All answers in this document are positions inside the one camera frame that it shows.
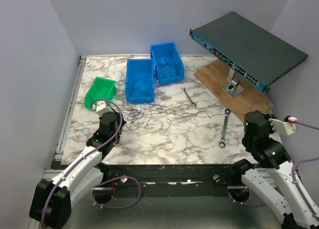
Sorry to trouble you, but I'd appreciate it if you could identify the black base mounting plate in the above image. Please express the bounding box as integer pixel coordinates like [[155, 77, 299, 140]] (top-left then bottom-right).
[[49, 160, 260, 198]]

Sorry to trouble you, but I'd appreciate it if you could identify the black thin cable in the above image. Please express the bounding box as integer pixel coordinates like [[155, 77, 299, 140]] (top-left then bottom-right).
[[126, 99, 275, 127]]

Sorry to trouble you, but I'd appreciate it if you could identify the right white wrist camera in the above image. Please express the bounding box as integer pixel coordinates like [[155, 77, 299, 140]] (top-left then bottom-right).
[[271, 116, 297, 135]]

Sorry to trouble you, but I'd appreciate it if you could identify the green plastic bin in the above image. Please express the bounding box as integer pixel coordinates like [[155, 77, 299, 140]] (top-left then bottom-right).
[[85, 77, 117, 109]]

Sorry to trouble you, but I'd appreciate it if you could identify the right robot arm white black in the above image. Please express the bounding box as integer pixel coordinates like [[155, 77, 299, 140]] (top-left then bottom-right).
[[229, 111, 319, 229]]

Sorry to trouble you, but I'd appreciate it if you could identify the dark network switch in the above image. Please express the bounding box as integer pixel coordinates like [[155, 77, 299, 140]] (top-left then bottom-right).
[[189, 11, 308, 94]]

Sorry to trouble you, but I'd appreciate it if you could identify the dark purple cable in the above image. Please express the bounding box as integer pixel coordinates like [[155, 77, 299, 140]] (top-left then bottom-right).
[[157, 48, 180, 79]]

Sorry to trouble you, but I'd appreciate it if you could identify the wooden board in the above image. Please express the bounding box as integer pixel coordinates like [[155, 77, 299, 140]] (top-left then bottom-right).
[[194, 60, 274, 121]]

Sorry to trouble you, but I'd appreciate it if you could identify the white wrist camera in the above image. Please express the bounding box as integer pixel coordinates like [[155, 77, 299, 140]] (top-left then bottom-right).
[[91, 101, 112, 116], [271, 116, 297, 135]]

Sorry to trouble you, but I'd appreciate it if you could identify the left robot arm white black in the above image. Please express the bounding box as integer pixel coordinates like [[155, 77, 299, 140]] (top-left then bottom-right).
[[29, 111, 126, 229]]

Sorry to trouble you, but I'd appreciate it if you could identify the blue plastic bin left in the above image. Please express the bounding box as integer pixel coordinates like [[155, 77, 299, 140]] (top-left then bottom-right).
[[125, 59, 155, 103]]

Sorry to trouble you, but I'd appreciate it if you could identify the blue plastic bin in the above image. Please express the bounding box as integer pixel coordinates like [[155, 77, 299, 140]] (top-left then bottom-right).
[[125, 59, 155, 103], [150, 41, 184, 85]]

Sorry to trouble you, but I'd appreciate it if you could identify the metal switch stand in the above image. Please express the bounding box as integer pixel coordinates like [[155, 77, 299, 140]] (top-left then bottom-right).
[[222, 69, 244, 98]]

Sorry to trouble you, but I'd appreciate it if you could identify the blue plastic bin right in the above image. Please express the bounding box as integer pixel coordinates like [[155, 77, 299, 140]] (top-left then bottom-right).
[[150, 41, 184, 85]]

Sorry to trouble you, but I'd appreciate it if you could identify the large ratchet wrench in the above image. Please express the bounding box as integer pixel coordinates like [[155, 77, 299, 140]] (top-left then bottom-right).
[[218, 109, 231, 149]]

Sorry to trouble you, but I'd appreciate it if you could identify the aluminium frame rail left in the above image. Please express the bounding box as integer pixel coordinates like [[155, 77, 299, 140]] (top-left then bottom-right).
[[54, 56, 87, 161]]

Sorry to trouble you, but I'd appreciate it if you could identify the small silver wrench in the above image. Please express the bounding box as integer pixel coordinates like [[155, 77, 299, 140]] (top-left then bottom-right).
[[181, 87, 196, 108]]

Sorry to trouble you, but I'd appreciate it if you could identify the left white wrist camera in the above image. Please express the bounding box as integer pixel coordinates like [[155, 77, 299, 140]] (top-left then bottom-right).
[[91, 101, 112, 116]]

